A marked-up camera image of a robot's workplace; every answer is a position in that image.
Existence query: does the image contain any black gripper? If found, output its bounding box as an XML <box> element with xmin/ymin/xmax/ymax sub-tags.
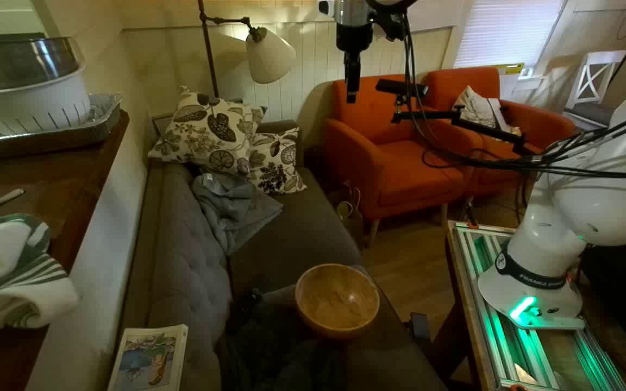
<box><xmin>318</xmin><ymin>0</ymin><xmax>415</xmax><ymax>103</ymax></box>

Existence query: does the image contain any wooden bowl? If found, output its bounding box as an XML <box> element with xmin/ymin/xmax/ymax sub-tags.
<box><xmin>294</xmin><ymin>262</ymin><xmax>381</xmax><ymax>339</ymax></box>

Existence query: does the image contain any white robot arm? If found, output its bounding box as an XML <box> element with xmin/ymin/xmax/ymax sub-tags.
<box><xmin>397</xmin><ymin>100</ymin><xmax>626</xmax><ymax>331</ymax></box>

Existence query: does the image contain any wooden countertop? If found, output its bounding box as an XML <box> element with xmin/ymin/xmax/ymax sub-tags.
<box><xmin>0</xmin><ymin>109</ymin><xmax>129</xmax><ymax>391</ymax></box>

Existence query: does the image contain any white patterned cushion on armchair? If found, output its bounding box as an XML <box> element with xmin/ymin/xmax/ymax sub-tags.
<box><xmin>454</xmin><ymin>88</ymin><xmax>521</xmax><ymax>136</ymax></box>

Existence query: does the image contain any floor lamp with white shade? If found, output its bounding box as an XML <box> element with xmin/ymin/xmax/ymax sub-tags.
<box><xmin>197</xmin><ymin>0</ymin><xmax>296</xmax><ymax>93</ymax></box>

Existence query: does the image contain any orange armchair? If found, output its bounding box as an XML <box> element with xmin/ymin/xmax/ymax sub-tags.
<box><xmin>322</xmin><ymin>68</ymin><xmax>577</xmax><ymax>230</ymax></box>

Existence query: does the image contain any small floral cushion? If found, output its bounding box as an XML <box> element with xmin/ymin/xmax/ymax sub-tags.
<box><xmin>250</xmin><ymin>128</ymin><xmax>306</xmax><ymax>193</ymax></box>

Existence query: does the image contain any large floral cushion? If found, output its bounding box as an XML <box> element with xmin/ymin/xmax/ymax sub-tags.
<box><xmin>149</xmin><ymin>88</ymin><xmax>266</xmax><ymax>173</ymax></box>

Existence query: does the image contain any white wooden chair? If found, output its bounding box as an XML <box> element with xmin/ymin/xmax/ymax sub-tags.
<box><xmin>565</xmin><ymin>50</ymin><xmax>626</xmax><ymax>126</ymax></box>

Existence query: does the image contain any grey blanket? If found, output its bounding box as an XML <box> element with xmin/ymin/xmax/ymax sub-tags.
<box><xmin>191</xmin><ymin>171</ymin><xmax>282</xmax><ymax>254</ymax></box>

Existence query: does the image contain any dish rack with tray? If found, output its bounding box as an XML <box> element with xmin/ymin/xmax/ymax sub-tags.
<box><xmin>0</xmin><ymin>72</ymin><xmax>119</xmax><ymax>158</ymax></box>

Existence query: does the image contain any grey tufted sofa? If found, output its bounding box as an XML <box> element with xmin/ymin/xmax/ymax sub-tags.
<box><xmin>119</xmin><ymin>116</ymin><xmax>447</xmax><ymax>391</ymax></box>

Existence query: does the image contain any dark grey backpack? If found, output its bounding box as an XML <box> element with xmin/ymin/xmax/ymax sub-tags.
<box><xmin>216</xmin><ymin>289</ymin><xmax>345</xmax><ymax>391</ymax></box>

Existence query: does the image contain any metal pan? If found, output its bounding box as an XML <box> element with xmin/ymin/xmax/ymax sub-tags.
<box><xmin>0</xmin><ymin>32</ymin><xmax>81</xmax><ymax>90</ymax></box>

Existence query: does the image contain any illustrated book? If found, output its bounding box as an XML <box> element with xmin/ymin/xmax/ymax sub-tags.
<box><xmin>107</xmin><ymin>323</ymin><xmax>189</xmax><ymax>391</ymax></box>

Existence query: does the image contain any green striped white towel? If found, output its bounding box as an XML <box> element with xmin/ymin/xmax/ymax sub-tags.
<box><xmin>0</xmin><ymin>213</ymin><xmax>78</xmax><ymax>331</ymax></box>

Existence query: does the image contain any black camera on stand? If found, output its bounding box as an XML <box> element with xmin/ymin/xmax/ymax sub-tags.
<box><xmin>377</xmin><ymin>78</ymin><xmax>528</xmax><ymax>154</ymax></box>

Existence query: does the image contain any black cable bundle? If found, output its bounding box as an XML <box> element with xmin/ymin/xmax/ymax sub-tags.
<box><xmin>397</xmin><ymin>14</ymin><xmax>626</xmax><ymax>183</ymax></box>

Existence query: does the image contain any aluminium frame robot table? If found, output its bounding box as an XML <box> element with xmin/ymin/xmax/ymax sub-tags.
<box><xmin>445</xmin><ymin>222</ymin><xmax>626</xmax><ymax>391</ymax></box>

